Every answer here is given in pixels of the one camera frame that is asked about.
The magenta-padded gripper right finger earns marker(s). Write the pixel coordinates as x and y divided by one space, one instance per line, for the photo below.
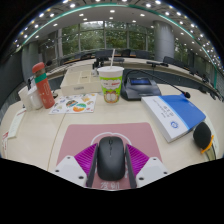
137 158

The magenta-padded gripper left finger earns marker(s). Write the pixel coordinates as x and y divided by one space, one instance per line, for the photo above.
85 158

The black computer mouse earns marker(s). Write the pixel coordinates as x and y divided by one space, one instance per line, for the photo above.
111 159

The pink mouse pad with drawing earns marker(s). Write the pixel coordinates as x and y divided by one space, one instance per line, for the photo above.
80 136

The colourful sticker sheet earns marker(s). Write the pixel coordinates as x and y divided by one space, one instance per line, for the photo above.
73 103

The blue and white book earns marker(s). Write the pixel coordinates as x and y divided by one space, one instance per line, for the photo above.
173 115

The black conference microphone console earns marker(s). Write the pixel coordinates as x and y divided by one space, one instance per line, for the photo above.
140 88

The beige cardboard box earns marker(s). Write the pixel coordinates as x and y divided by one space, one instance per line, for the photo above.
80 83

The printed paper cup with straw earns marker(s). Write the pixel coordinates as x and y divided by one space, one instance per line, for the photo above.
111 86

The red thermos bottle green band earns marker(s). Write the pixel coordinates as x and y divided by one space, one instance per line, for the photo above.
44 88

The group of dark office chairs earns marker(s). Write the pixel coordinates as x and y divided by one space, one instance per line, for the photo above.
133 53

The group of ceiling lights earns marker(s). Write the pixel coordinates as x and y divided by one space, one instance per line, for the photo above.
113 10

